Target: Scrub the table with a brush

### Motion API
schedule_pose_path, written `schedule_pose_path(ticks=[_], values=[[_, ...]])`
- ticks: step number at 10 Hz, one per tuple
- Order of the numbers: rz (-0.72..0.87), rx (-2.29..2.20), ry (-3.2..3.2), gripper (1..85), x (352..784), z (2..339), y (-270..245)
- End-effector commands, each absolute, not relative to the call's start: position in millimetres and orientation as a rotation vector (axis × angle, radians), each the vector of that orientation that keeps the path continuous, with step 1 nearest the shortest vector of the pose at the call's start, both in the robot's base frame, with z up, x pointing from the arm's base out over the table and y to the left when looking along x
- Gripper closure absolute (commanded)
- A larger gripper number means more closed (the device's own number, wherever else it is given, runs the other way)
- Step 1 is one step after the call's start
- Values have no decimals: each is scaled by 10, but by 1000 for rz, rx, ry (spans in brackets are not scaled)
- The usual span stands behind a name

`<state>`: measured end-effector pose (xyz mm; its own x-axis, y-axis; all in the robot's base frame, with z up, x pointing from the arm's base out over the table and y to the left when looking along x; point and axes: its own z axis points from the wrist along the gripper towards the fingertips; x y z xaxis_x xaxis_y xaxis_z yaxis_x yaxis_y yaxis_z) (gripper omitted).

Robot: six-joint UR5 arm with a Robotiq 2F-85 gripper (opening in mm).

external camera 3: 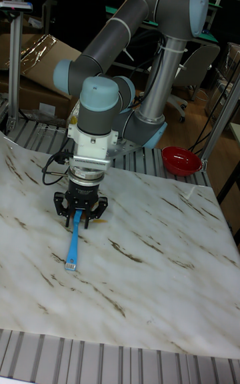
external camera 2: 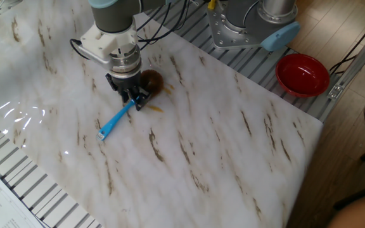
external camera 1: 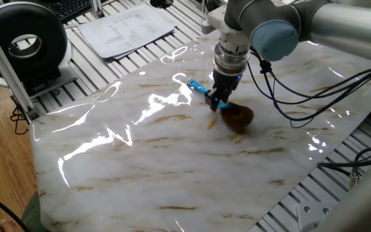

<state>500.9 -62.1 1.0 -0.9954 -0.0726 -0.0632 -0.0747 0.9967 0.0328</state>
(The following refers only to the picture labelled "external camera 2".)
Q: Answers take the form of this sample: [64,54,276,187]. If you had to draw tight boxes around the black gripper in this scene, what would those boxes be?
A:
[105,73,151,111]

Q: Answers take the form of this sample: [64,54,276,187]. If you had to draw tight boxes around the blue handled brown brush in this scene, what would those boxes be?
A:
[96,69,165,142]

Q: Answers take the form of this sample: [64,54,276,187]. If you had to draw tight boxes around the red bowl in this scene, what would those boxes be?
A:
[275,53,331,98]

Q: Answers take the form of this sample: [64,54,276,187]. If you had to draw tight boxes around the orange sauce stain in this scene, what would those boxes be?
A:
[146,104,165,114]
[162,82,176,96]

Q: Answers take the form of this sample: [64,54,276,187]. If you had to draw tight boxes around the white marble pattern sheet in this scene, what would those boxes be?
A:
[0,0,324,228]

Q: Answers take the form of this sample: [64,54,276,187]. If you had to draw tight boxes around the seated person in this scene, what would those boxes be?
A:
[326,191,365,228]

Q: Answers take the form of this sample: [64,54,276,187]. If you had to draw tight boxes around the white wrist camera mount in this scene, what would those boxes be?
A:
[79,23,139,72]

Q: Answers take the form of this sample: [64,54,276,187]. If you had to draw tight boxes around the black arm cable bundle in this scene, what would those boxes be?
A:
[136,0,191,51]

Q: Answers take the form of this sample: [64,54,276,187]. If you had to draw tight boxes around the black camera cable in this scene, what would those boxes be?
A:
[69,38,91,61]

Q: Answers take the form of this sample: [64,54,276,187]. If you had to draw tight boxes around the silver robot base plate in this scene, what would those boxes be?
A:
[206,1,277,51]

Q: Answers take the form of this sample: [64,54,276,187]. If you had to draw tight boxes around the black floor cable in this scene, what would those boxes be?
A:
[330,9,365,75]

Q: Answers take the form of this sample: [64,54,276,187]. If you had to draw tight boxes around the aluminium frame beam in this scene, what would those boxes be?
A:
[326,18,365,101]

